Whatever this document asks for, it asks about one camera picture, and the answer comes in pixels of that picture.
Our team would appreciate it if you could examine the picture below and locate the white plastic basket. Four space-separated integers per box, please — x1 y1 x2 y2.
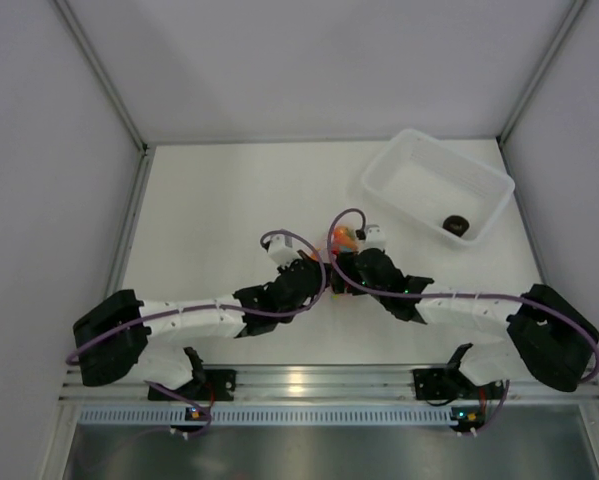
360 129 515 247

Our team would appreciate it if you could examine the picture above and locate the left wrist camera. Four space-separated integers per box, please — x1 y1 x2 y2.
266 234 302 269

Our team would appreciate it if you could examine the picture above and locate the black fake food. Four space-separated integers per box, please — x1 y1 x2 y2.
442 215 470 238

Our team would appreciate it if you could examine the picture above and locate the white slotted cable duct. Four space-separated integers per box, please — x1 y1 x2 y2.
79 404 480 427

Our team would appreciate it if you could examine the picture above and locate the aluminium frame post left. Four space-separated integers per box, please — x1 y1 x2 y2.
53 0 150 156

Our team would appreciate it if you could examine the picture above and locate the yellow fake bell pepper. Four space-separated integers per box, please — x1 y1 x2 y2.
329 225 358 255

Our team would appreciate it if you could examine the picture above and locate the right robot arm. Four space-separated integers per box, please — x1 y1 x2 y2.
331 248 599 397

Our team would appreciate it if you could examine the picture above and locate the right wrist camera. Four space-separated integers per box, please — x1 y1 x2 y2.
360 224 386 251

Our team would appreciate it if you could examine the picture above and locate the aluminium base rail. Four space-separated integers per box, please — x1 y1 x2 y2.
58 363 599 404

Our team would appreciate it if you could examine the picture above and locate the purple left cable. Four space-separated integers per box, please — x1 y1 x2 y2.
66 228 328 369

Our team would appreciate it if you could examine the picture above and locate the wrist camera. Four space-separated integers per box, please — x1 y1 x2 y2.
266 234 302 269
360 224 386 251

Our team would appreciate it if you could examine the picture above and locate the aluminium frame post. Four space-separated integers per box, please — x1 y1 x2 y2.
497 0 588 144
53 0 150 156

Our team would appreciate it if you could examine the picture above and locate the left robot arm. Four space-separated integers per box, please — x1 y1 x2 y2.
66 255 331 400

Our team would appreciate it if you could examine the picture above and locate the aluminium frame post right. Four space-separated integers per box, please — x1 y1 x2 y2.
497 0 588 144

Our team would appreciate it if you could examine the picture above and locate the clear zip top bag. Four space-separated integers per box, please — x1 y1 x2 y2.
321 248 364 296

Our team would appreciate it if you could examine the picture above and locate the purple cable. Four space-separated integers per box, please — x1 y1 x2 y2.
328 208 599 384
66 228 328 369

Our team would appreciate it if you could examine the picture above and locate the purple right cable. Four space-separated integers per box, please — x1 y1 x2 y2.
328 208 599 384

